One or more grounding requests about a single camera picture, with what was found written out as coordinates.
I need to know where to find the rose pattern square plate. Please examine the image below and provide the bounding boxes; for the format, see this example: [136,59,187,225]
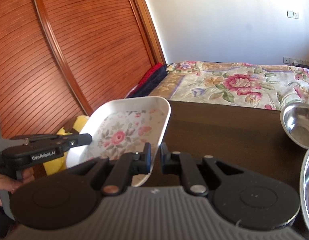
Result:
[65,96,172,188]

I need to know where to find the person's left hand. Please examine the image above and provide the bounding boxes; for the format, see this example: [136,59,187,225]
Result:
[0,167,35,206]

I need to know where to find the yellow plush toy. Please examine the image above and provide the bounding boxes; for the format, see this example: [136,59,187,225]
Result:
[43,114,90,176]

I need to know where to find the red and navy blanket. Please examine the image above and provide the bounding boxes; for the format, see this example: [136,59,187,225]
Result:
[126,63,168,98]

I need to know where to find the wooden slatted wardrobe door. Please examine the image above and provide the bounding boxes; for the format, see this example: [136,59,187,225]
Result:
[0,0,165,138]

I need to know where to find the floral bed quilt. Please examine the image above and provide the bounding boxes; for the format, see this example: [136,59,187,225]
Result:
[150,61,309,111]

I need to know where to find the far steel bowl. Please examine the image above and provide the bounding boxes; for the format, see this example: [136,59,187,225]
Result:
[280,102,309,149]

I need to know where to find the near large steel bowl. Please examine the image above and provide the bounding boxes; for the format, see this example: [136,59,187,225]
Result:
[299,149,309,230]

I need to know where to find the white wall socket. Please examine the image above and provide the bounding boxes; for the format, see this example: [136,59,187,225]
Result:
[287,11,299,19]

